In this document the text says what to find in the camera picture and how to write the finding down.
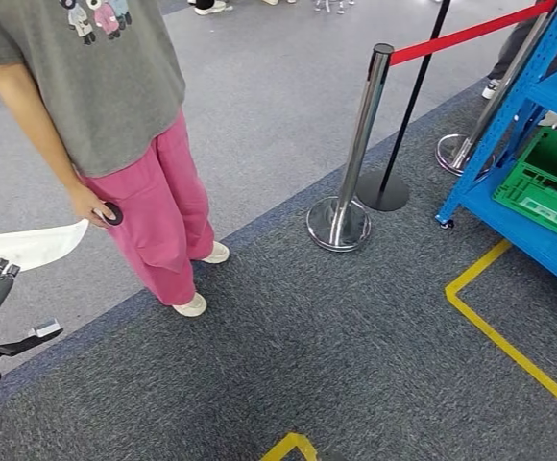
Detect red barrier belt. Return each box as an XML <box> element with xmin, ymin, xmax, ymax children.
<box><xmin>387</xmin><ymin>0</ymin><xmax>557</xmax><ymax>69</ymax></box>

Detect green plastic crate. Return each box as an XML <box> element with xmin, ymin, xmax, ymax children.
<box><xmin>492</xmin><ymin>126</ymin><xmax>557</xmax><ymax>251</ymax></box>

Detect white curved car panel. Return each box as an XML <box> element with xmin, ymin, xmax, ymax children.
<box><xmin>0</xmin><ymin>219</ymin><xmax>90</xmax><ymax>274</ymax></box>

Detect black camera bracket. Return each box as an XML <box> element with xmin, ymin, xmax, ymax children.
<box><xmin>0</xmin><ymin>328</ymin><xmax>64</xmax><ymax>357</ymax></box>

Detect chrome barrier stanchion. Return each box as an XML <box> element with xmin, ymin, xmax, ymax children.
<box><xmin>434</xmin><ymin>9</ymin><xmax>553</xmax><ymax>179</ymax></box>
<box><xmin>306</xmin><ymin>42</ymin><xmax>396</xmax><ymax>255</ymax></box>

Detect person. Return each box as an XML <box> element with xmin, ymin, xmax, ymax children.
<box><xmin>0</xmin><ymin>0</ymin><xmax>232</xmax><ymax>320</ymax></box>
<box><xmin>481</xmin><ymin>0</ymin><xmax>555</xmax><ymax>102</ymax></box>
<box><xmin>188</xmin><ymin>0</ymin><xmax>235</xmax><ymax>18</ymax></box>

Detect black round device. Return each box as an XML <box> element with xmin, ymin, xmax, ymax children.
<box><xmin>97</xmin><ymin>201</ymin><xmax>124</xmax><ymax>228</ymax></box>

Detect blue metal shelf rack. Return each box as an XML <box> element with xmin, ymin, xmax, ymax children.
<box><xmin>435</xmin><ymin>0</ymin><xmax>557</xmax><ymax>301</ymax></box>

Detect person's right hand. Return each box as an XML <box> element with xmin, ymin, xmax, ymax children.
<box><xmin>68</xmin><ymin>180</ymin><xmax>117</xmax><ymax>231</ymax></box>

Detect black barrier stanchion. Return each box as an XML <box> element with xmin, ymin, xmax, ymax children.
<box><xmin>355</xmin><ymin>0</ymin><xmax>453</xmax><ymax>214</ymax></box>

